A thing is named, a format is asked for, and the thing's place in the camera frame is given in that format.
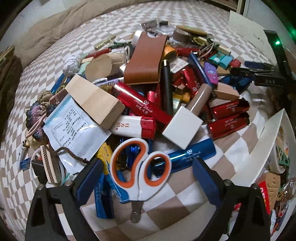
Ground blue metallic pen box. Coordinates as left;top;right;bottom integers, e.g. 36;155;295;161
147;138;216;178

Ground orange white scissors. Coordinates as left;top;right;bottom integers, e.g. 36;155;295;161
110;138;172;223

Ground teal lighter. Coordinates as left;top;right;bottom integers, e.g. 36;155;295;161
208;52;234;69

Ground purple lighter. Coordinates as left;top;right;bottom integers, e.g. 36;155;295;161
204;62;219;88

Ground white cardboard box lid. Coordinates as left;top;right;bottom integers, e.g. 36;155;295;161
229;11;277;65

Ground checkered bed sheet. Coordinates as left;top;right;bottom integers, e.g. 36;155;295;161
1;1;273;240

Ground honeycomb match box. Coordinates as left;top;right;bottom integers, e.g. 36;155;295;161
40;145;62;184

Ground white cardboard sorting box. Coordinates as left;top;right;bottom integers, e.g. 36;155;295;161
227;108;296;241

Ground blue white foil pouch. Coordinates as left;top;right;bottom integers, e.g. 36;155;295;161
43;95;111;161

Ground carved wooden square coaster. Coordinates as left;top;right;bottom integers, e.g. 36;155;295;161
258;172;280;212

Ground large white tape roll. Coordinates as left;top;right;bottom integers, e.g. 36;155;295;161
269;124;290;174

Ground light wooden block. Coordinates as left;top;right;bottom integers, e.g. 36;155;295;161
65;74;125;130

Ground white red lighter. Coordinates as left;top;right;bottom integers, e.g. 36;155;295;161
109;115;157;140

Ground crochet purple pouch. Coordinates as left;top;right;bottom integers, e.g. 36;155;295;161
26;100;58;142

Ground brown leather case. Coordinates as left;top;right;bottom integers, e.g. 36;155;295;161
124;32;167;85

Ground red metallic pen box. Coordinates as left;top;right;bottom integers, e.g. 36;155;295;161
113;82;173;125

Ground white knotted ball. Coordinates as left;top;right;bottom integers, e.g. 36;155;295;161
63;55;81;77

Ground white plastic ring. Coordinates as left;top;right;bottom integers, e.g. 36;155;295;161
28;148;67;188

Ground white cube stamp handle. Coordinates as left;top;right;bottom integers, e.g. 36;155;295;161
162;106;203;150

